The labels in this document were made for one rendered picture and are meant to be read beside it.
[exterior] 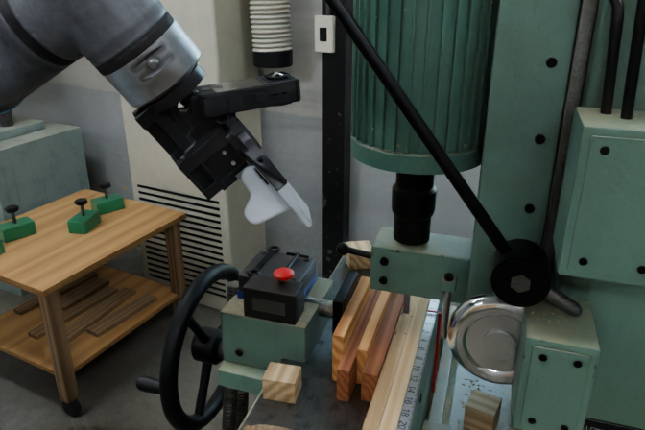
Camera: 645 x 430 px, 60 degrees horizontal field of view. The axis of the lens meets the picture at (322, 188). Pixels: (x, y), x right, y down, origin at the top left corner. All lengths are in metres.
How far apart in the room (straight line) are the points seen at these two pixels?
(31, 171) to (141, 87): 2.32
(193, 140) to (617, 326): 0.51
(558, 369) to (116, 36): 0.53
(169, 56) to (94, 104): 2.54
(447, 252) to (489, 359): 0.15
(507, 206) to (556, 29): 0.20
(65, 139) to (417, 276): 2.38
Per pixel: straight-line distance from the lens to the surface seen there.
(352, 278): 0.85
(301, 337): 0.81
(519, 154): 0.67
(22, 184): 2.85
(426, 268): 0.78
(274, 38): 2.14
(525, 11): 0.64
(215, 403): 1.10
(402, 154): 0.67
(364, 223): 2.36
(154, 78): 0.56
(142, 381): 0.98
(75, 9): 0.55
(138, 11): 0.56
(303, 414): 0.76
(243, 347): 0.87
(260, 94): 0.60
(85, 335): 2.28
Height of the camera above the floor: 1.43
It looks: 22 degrees down
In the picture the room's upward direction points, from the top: straight up
